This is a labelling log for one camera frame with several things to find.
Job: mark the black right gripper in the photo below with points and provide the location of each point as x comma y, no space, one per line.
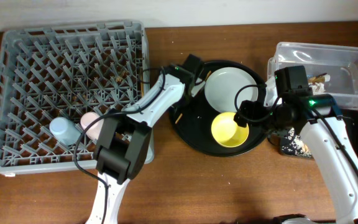
245,108

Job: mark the yellow bowl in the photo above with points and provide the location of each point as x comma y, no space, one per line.
226,132

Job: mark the white plate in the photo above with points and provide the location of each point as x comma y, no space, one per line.
222,86

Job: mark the wooden chopstick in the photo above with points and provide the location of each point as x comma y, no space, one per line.
179,117
207,76

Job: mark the light blue cup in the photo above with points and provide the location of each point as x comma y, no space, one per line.
64,130

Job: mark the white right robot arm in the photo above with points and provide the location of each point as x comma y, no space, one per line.
318,120

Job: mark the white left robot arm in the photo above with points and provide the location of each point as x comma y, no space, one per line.
124,138

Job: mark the grey plastic dishwasher rack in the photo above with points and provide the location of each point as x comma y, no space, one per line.
64,71

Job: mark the round black tray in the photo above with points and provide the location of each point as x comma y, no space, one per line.
194,127

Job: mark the food scraps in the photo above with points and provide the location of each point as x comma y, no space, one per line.
296,147

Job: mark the clear plastic bin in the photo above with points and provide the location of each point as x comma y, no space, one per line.
339,62

